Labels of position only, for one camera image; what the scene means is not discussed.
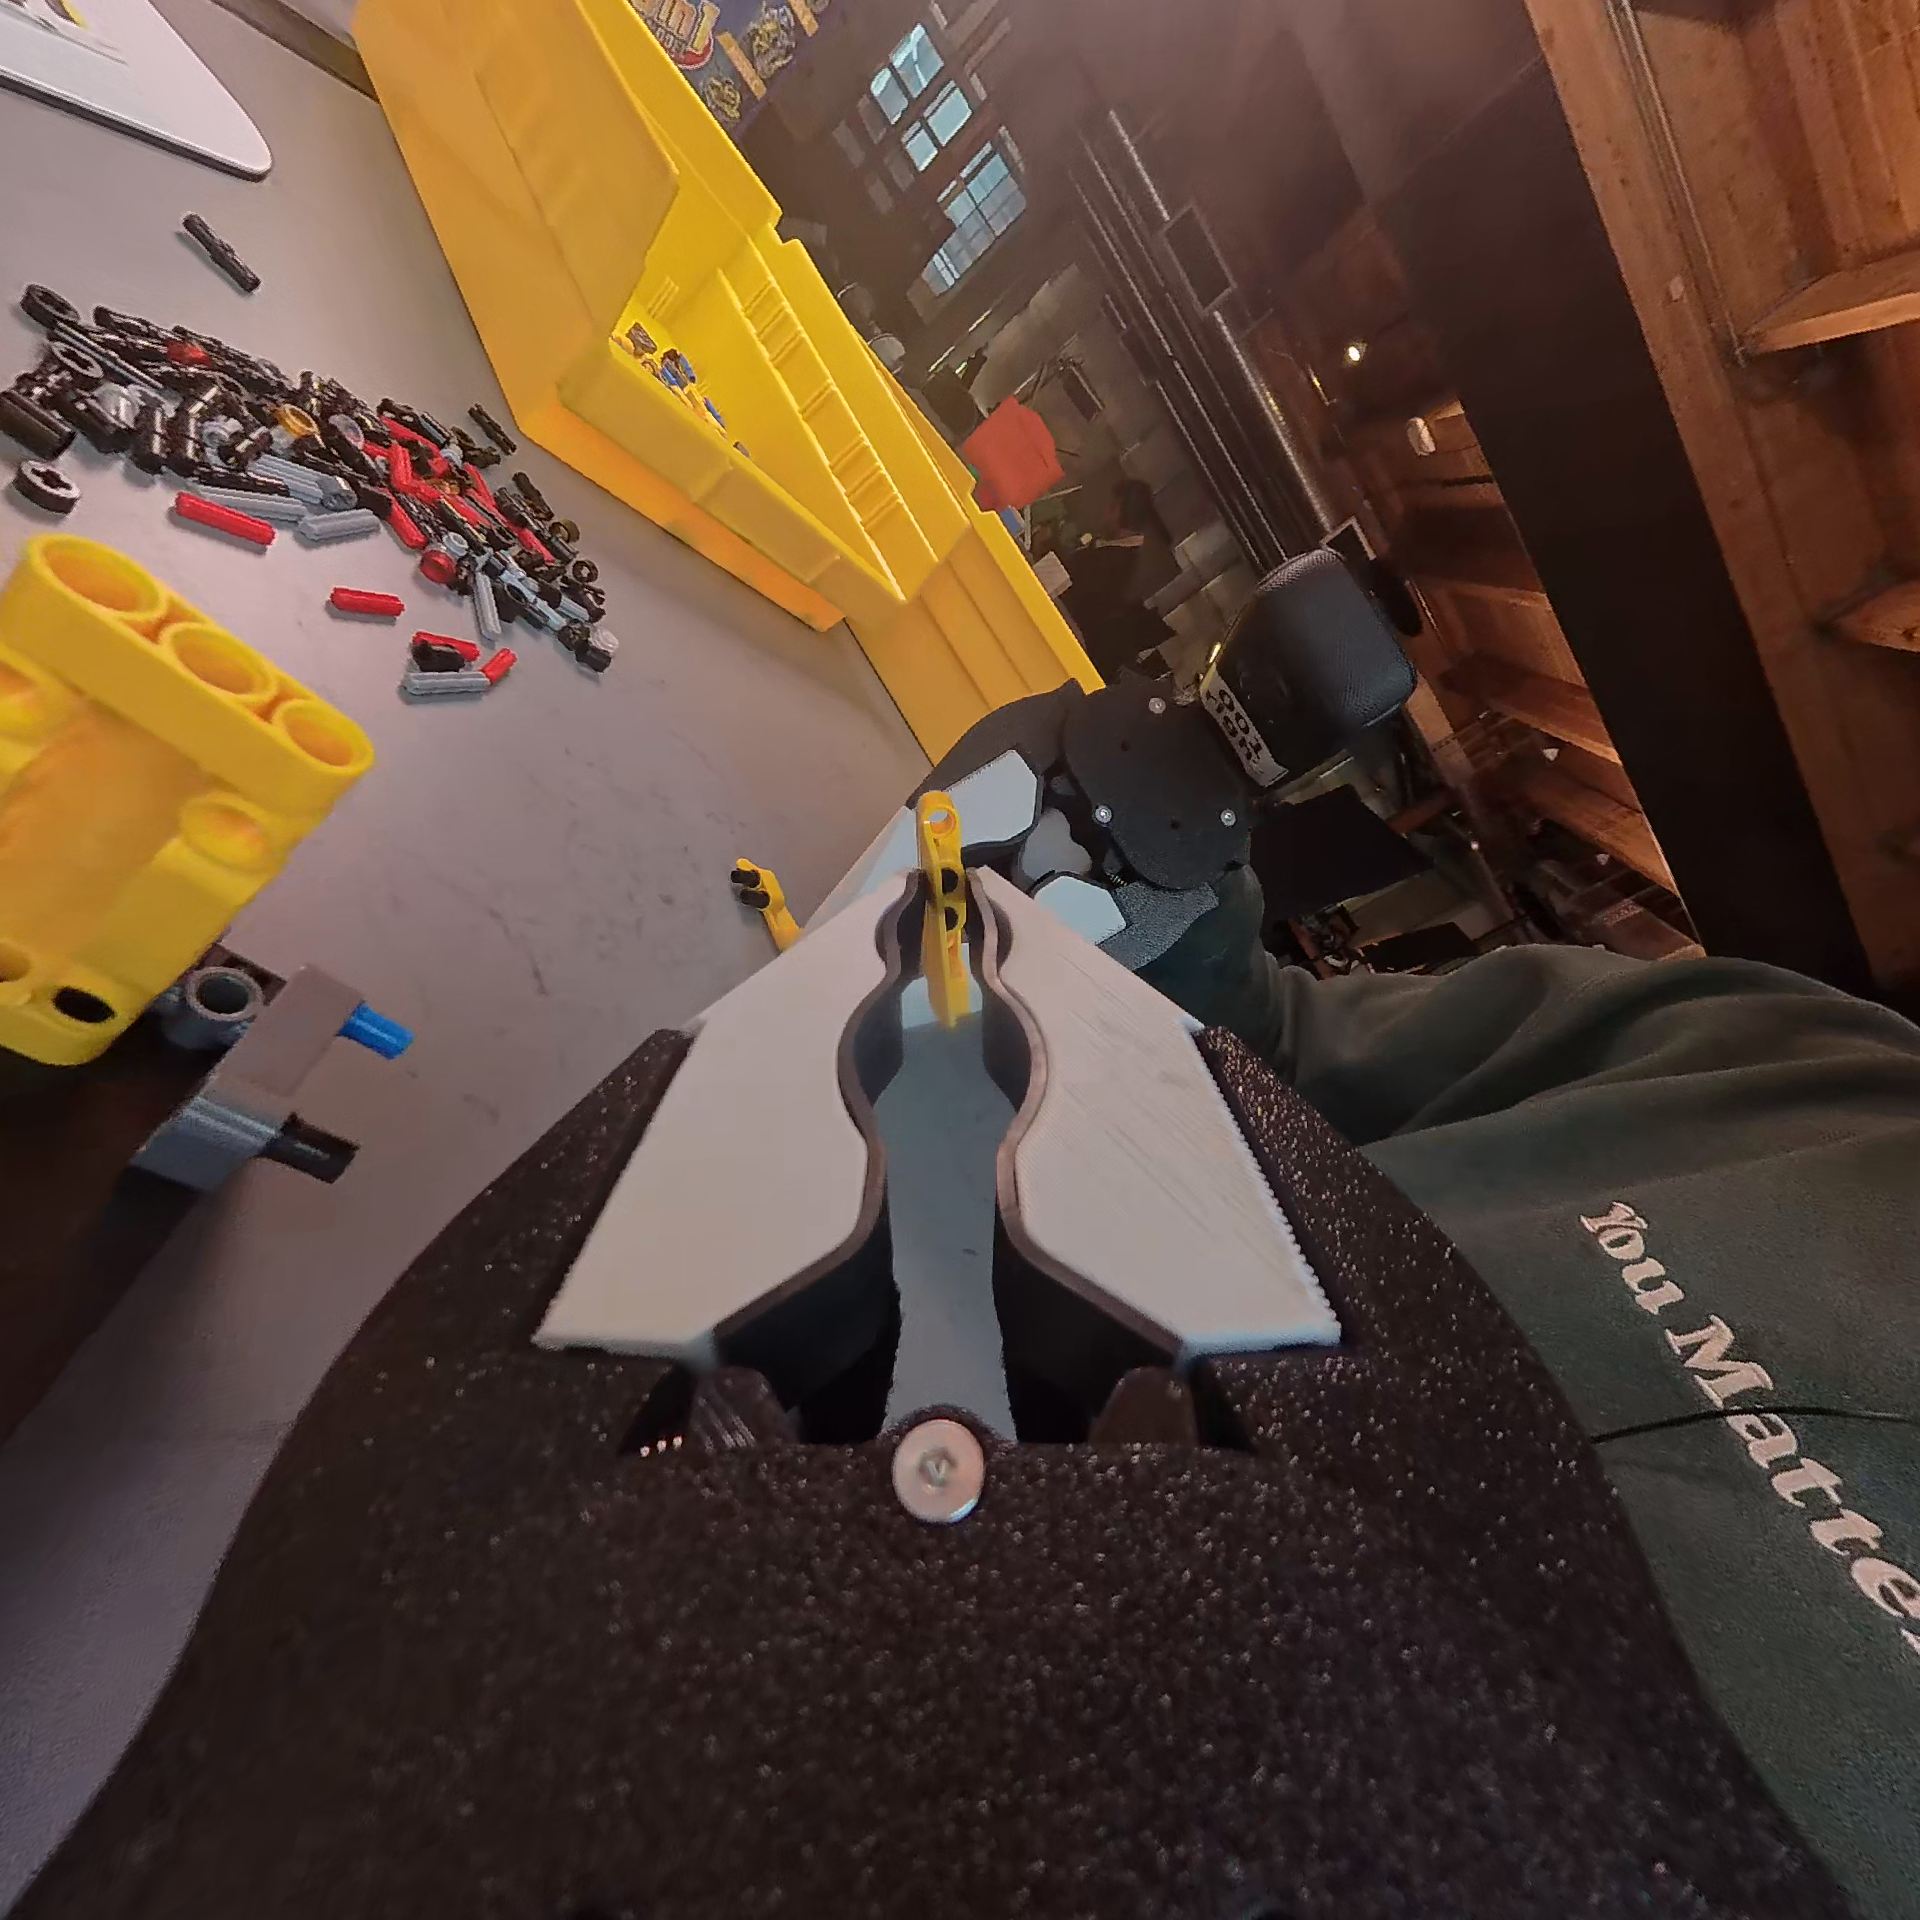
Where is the pile of small lego connectors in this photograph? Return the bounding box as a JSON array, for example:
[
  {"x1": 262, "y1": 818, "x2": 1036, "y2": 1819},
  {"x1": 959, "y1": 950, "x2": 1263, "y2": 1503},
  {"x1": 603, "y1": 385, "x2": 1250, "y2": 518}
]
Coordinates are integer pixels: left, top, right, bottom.
[{"x1": 0, "y1": 213, "x2": 622, "y2": 705}]

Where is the wooden furniture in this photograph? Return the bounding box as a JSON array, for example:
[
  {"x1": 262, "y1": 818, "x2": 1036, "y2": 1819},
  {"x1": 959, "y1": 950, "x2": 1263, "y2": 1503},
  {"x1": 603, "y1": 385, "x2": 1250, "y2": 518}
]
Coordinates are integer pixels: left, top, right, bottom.
[{"x1": 1523, "y1": 0, "x2": 1920, "y2": 991}]

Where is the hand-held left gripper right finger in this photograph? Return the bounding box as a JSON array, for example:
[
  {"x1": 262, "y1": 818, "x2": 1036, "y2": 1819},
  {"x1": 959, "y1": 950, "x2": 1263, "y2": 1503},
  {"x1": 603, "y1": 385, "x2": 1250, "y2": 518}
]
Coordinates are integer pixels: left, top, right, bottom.
[{"x1": 971, "y1": 870, "x2": 1341, "y2": 1365}]

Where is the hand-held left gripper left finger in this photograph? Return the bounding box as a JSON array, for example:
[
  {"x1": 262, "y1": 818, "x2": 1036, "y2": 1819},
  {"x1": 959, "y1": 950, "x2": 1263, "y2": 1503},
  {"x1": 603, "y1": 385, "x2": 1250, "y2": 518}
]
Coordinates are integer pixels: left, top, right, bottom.
[{"x1": 535, "y1": 870, "x2": 923, "y2": 1366}]

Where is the black and yellow lego assembly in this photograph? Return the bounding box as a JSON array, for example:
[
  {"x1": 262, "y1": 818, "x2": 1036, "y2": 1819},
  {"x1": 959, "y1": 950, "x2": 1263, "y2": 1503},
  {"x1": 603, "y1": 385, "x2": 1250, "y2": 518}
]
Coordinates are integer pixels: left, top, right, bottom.
[{"x1": 0, "y1": 535, "x2": 415, "y2": 1442}]

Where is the yellow plastic bin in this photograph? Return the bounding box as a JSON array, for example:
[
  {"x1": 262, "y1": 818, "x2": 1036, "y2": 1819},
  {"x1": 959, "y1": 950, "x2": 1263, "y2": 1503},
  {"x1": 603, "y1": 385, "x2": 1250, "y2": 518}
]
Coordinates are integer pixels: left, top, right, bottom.
[
  {"x1": 719, "y1": 194, "x2": 1107, "y2": 724},
  {"x1": 351, "y1": 0, "x2": 909, "y2": 634}
]

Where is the red plastic crate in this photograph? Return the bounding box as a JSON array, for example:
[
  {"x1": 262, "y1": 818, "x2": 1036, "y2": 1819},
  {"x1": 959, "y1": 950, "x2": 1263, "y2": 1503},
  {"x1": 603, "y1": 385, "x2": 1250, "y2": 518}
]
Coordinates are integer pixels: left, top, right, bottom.
[{"x1": 959, "y1": 394, "x2": 1069, "y2": 514}]

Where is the heap of grey blue lego parts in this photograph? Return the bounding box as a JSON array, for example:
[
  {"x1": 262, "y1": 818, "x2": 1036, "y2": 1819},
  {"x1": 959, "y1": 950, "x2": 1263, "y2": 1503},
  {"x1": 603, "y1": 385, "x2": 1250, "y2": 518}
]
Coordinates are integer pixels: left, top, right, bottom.
[{"x1": 613, "y1": 321, "x2": 747, "y2": 441}]

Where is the black drawstring with toggle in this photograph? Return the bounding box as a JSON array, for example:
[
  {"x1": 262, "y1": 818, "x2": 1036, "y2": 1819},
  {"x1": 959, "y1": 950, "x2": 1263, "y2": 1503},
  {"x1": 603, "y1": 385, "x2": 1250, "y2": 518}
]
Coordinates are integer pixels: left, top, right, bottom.
[{"x1": 1591, "y1": 1399, "x2": 1920, "y2": 1449}]

